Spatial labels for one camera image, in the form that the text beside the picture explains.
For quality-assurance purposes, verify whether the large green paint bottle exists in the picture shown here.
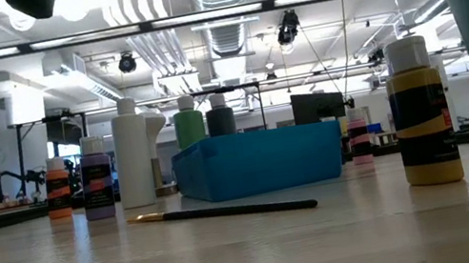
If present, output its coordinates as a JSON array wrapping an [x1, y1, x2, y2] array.
[[169, 92, 209, 152]]

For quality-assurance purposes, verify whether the small purple paint bottle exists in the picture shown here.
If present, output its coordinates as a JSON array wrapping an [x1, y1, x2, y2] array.
[[72, 133, 121, 223]]

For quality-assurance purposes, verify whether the large grey paint bottle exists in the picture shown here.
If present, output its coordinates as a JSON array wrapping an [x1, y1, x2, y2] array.
[[201, 91, 239, 140]]

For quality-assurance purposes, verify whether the black handle paintbrush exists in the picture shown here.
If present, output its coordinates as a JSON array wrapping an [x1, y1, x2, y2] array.
[[126, 183, 319, 241]]

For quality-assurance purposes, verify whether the large white paint bottle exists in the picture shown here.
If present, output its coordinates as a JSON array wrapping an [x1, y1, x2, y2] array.
[[103, 93, 161, 212]]

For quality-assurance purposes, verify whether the small orange paint bottle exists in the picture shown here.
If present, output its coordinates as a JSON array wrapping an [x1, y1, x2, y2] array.
[[38, 154, 77, 221]]

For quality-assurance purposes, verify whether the small pink paint bottle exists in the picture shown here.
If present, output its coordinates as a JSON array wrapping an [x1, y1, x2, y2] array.
[[344, 106, 376, 167]]

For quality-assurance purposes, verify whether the small yellow paint bottle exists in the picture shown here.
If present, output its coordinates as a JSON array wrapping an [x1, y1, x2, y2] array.
[[377, 30, 466, 192]]

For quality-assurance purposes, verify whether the black ceiling spotlight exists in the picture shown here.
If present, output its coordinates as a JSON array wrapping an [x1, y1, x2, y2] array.
[[115, 50, 138, 75], [273, 8, 304, 47]]

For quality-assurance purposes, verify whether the teal plastic bin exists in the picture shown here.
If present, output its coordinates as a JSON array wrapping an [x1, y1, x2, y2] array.
[[167, 113, 350, 210]]

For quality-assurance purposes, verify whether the black computer monitor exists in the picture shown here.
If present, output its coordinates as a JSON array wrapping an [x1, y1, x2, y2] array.
[[289, 86, 348, 128]]

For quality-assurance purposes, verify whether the black overhead frame beam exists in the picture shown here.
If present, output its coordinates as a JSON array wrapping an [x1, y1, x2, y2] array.
[[0, 0, 336, 59]]

